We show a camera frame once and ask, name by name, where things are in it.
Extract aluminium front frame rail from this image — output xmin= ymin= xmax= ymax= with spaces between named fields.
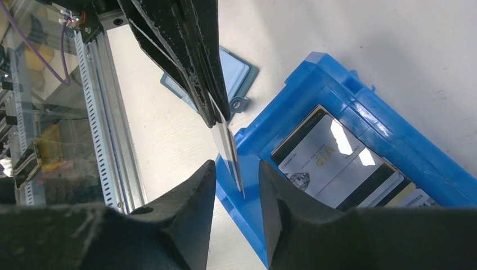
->
xmin=88 ymin=11 xmax=147 ymax=214

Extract teal leather card holder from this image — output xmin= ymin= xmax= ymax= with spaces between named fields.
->
xmin=160 ymin=46 xmax=259 ymax=116

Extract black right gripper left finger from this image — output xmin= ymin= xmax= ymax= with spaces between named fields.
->
xmin=1 ymin=160 xmax=216 ymax=269

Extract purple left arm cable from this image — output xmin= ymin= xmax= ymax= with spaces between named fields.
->
xmin=0 ymin=0 xmax=72 ymax=87

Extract blue plastic bin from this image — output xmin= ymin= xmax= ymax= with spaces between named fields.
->
xmin=217 ymin=52 xmax=476 ymax=269

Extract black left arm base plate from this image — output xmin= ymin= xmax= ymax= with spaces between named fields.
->
xmin=46 ymin=0 xmax=127 ymax=44

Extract striped credit card in bin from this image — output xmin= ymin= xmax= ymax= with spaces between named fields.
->
xmin=271 ymin=106 xmax=398 ymax=211

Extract gold striped card in bin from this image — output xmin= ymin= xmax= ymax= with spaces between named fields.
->
xmin=374 ymin=158 xmax=442 ymax=208

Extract white slotted cable duct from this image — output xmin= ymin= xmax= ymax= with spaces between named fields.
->
xmin=74 ymin=32 xmax=121 ymax=211

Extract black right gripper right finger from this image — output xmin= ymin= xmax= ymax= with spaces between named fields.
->
xmin=259 ymin=160 xmax=476 ymax=269

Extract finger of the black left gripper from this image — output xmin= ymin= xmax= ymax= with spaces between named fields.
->
xmin=119 ymin=1 xmax=216 ymax=128
xmin=175 ymin=0 xmax=231 ymax=122

